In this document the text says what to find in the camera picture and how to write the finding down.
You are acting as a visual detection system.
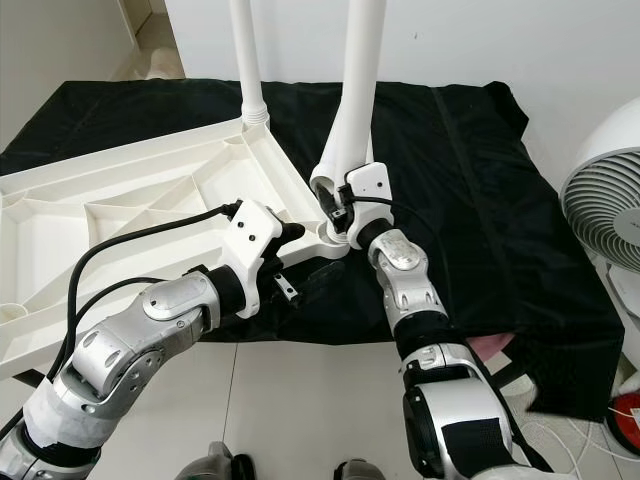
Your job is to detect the pink soft item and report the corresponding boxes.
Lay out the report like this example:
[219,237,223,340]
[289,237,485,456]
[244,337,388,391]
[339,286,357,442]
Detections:
[472,332,521,363]

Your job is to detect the beige furry object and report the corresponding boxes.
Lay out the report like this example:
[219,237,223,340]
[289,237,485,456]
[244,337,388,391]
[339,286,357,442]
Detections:
[145,48,189,81]

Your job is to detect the white plastic table top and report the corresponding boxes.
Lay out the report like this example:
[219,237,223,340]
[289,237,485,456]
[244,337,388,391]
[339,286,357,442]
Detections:
[0,115,346,386]

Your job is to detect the red round cable reel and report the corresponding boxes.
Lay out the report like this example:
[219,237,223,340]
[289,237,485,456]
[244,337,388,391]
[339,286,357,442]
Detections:
[615,395,640,446]

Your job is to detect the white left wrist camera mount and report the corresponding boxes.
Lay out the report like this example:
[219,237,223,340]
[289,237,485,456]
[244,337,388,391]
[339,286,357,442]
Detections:
[225,200,286,319]

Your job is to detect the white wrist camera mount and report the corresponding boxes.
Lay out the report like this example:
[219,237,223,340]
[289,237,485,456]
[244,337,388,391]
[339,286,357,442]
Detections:
[225,200,286,319]
[345,162,394,249]

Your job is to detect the grey metal table leg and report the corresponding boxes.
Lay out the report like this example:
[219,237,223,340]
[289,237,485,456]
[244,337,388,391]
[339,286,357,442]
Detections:
[495,360,531,391]

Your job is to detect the grey robot right foot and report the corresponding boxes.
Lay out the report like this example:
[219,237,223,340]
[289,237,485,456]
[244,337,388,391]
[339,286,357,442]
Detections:
[335,458,391,480]

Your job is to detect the white power cable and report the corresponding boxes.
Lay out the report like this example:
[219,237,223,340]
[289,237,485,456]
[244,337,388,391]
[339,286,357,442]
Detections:
[520,420,626,476]

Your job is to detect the black fabric table cover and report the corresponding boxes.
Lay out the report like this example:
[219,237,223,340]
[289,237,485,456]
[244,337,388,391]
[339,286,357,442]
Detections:
[0,78,626,421]

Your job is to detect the grey robot left foot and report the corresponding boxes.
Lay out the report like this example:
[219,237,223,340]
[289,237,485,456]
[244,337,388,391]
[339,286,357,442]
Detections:
[175,442,256,480]

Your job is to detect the black metal frame rod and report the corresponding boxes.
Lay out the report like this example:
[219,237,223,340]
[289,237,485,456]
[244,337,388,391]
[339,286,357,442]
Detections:
[10,370,46,389]

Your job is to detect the grey robot foot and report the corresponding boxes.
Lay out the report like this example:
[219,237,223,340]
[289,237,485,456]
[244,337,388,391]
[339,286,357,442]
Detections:
[175,442,256,480]
[335,458,391,480]

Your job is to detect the white plastic table leg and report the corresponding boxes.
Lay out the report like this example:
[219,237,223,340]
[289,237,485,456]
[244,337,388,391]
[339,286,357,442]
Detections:
[325,0,389,241]
[228,0,269,126]
[308,150,346,206]

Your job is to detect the white rounded appliance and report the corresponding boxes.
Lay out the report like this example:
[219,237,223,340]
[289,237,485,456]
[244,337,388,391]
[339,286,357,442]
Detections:
[600,255,640,401]

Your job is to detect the white round standing fan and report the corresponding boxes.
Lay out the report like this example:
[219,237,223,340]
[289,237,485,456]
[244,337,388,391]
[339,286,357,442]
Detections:
[558,100,640,276]

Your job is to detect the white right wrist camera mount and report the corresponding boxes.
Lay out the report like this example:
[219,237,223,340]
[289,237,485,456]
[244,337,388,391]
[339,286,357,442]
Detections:
[345,162,394,249]

